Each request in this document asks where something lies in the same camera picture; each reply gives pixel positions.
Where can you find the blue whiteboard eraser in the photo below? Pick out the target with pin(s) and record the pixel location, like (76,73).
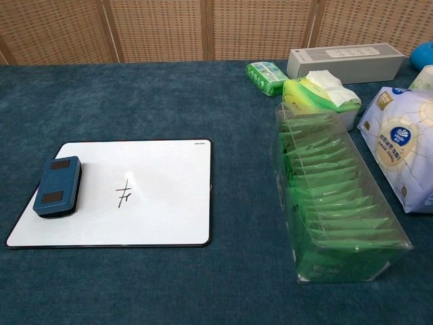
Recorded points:
(55,186)

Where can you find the white whiteboard with black rim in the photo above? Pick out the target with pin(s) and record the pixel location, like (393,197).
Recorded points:
(152,203)

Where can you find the teal table cloth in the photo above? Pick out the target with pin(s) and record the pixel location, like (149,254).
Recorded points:
(169,101)

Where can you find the green pocket tissue pack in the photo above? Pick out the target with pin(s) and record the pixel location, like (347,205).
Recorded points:
(264,76)

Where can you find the yellow-green open tissue pack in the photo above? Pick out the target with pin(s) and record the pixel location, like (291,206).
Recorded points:
(304,94)

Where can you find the clear box of green sachets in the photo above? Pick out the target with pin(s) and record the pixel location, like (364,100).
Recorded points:
(338,203)

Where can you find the woven wooden folding screen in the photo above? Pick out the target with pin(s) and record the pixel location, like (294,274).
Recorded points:
(162,30)

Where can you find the grey power strip box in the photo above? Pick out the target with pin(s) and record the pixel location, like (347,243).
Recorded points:
(355,67)

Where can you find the lavender tissue pack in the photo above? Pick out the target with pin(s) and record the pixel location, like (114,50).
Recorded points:
(399,152)

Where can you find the white paper cup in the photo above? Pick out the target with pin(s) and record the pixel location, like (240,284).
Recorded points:
(425,79)

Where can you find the blue detergent bottle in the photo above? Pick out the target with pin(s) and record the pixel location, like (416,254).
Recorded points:
(424,55)

